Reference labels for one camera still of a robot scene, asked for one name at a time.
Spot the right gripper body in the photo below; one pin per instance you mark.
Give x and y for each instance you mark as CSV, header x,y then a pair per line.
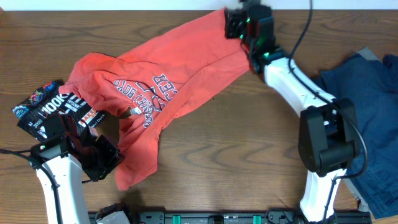
x,y
237,30

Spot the red printed t-shirt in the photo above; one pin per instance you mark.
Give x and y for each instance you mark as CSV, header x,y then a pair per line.
x,y
165,78

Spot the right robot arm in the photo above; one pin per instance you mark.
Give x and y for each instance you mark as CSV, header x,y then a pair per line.
x,y
328,140

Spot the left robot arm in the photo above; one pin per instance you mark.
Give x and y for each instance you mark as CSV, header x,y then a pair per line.
x,y
65,163

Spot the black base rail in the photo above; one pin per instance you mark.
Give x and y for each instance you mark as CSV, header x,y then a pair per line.
x,y
217,217

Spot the navy blue garment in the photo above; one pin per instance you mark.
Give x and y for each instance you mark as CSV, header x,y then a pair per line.
x,y
372,86

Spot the black printed folded shirt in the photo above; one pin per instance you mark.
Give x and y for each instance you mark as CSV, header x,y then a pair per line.
x,y
46,101

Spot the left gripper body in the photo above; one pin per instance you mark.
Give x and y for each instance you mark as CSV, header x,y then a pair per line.
x,y
99,157

